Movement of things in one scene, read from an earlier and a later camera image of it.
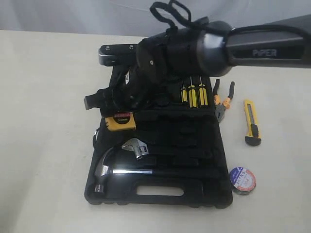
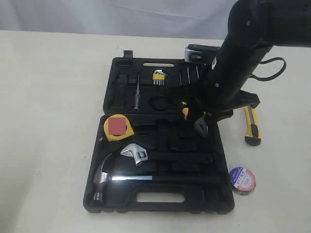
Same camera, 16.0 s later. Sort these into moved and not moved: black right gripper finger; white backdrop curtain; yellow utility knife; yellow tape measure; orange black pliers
Moved: yellow tape measure; orange black pliers; black right gripper finger
Not moved: white backdrop curtain; yellow utility knife
